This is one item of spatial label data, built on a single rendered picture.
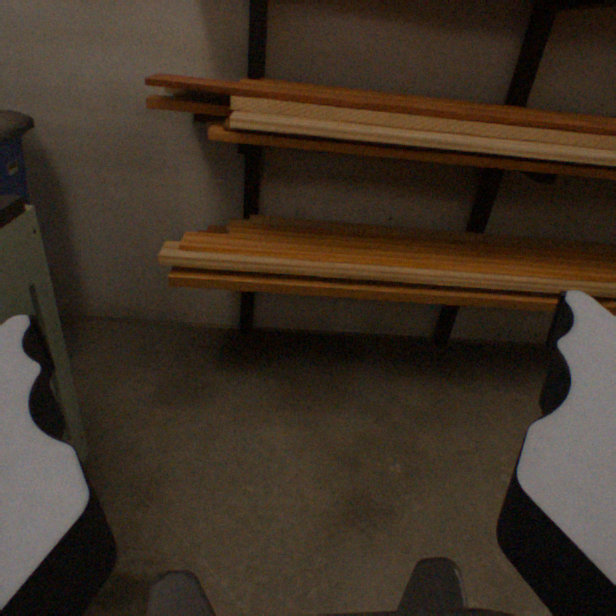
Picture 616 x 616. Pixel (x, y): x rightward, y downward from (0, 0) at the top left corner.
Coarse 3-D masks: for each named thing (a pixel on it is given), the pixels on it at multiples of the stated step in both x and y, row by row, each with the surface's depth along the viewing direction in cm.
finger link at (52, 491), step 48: (0, 336) 10; (0, 384) 8; (48, 384) 9; (0, 432) 7; (48, 432) 9; (0, 480) 7; (48, 480) 7; (0, 528) 6; (48, 528) 6; (96, 528) 6; (0, 576) 5; (48, 576) 6; (96, 576) 7
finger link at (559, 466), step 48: (576, 336) 9; (576, 384) 8; (528, 432) 7; (576, 432) 7; (528, 480) 6; (576, 480) 6; (528, 528) 6; (576, 528) 6; (528, 576) 7; (576, 576) 6
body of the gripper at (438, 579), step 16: (432, 560) 5; (448, 560) 5; (160, 576) 5; (176, 576) 5; (192, 576) 5; (416, 576) 5; (432, 576) 5; (448, 576) 5; (160, 592) 5; (176, 592) 5; (192, 592) 5; (416, 592) 5; (432, 592) 5; (448, 592) 5; (464, 592) 5; (160, 608) 5; (176, 608) 5; (192, 608) 5; (208, 608) 5; (400, 608) 5; (416, 608) 5; (432, 608) 5; (448, 608) 5; (464, 608) 5; (480, 608) 5
